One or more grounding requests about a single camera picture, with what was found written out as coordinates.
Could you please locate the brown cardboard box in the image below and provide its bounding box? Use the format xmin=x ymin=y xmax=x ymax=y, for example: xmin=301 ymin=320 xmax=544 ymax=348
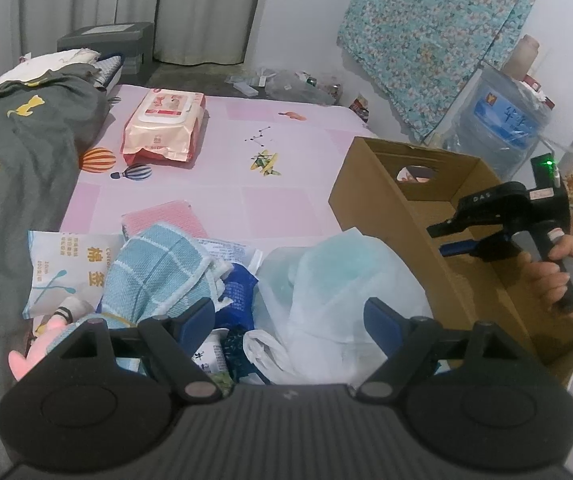
xmin=328 ymin=136 xmax=573 ymax=391

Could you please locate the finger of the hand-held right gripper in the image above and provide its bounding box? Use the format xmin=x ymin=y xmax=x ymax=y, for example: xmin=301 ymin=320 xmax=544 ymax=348
xmin=427 ymin=212 xmax=467 ymax=239
xmin=441 ymin=239 xmax=482 ymax=259

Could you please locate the red white carton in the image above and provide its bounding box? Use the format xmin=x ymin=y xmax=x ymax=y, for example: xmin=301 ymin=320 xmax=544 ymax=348
xmin=521 ymin=74 xmax=555 ymax=108

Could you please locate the blue checked towel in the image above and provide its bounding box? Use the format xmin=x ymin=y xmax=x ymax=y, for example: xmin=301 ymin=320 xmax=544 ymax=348
xmin=97 ymin=222 xmax=234 ymax=376

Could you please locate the dark blue patterned cloth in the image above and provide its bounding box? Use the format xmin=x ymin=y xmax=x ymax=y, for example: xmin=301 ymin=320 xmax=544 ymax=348
xmin=221 ymin=327 xmax=262 ymax=386

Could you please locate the blue white wipes pack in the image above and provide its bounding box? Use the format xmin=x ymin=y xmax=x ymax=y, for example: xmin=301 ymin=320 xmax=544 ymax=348
xmin=214 ymin=260 xmax=260 ymax=331

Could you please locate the white plastic bag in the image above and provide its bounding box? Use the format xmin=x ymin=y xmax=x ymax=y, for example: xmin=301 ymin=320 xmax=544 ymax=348
xmin=243 ymin=227 xmax=435 ymax=386

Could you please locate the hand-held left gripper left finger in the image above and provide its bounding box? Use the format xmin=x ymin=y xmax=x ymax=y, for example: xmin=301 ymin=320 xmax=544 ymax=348
xmin=59 ymin=297 xmax=224 ymax=406

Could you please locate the small red snack packet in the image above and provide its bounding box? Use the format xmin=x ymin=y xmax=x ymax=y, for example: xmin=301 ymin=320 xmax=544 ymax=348
xmin=349 ymin=94 xmax=370 ymax=121

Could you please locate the grey dotted pillow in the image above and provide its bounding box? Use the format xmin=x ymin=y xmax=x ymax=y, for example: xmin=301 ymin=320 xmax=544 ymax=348
xmin=94 ymin=55 xmax=124 ymax=93

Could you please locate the clear plastic bag pile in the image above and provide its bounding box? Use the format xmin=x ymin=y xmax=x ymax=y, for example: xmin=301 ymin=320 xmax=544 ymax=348
xmin=224 ymin=67 xmax=347 ymax=106

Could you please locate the teal floral cloth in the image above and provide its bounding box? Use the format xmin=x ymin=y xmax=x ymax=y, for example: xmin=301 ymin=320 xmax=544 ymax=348
xmin=337 ymin=0 xmax=550 ymax=143

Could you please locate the grey storage box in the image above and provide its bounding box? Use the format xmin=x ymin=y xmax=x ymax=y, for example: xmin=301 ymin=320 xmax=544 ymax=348
xmin=56 ymin=22 xmax=154 ymax=86

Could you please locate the beige plastic jar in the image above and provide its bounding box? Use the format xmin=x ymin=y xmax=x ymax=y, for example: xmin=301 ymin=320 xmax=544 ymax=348
xmin=507 ymin=35 xmax=540 ymax=81

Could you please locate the pink wet wipes pack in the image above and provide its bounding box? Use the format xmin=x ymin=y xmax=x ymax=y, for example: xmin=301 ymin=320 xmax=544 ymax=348
xmin=120 ymin=87 xmax=207 ymax=166

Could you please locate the pink plush toy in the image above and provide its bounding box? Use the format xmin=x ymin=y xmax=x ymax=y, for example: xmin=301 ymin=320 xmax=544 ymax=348
xmin=9 ymin=297 xmax=97 ymax=381

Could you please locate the cream pillow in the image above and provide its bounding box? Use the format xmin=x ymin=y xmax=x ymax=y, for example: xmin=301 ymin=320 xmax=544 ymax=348
xmin=0 ymin=49 xmax=102 ymax=93

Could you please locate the grey quilt with yellow print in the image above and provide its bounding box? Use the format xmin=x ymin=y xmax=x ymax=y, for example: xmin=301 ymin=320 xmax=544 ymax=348
xmin=0 ymin=67 xmax=112 ymax=471

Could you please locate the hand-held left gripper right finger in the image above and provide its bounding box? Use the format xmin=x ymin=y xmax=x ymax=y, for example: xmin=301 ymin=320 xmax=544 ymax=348
xmin=354 ymin=297 xmax=515 ymax=403

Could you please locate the person's right hand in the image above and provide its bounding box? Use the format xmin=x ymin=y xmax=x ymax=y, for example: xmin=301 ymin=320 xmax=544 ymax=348
xmin=517 ymin=235 xmax=573 ymax=333

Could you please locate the white packet with black print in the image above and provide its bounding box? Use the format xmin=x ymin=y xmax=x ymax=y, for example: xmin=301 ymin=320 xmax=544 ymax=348
xmin=191 ymin=332 xmax=227 ymax=381

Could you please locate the pink packet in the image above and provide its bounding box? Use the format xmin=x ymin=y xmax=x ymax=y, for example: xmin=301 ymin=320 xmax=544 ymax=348
xmin=120 ymin=200 xmax=208 ymax=241

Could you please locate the blue water jug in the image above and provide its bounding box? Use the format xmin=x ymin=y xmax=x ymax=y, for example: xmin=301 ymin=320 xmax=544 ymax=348
xmin=454 ymin=62 xmax=555 ymax=163

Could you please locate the cotton swab pack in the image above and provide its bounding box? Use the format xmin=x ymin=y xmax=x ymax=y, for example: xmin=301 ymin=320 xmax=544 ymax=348
xmin=22 ymin=230 xmax=124 ymax=321

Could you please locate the pink printed bed sheet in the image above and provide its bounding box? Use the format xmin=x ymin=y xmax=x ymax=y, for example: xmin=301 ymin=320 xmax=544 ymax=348
xmin=59 ymin=82 xmax=382 ymax=246

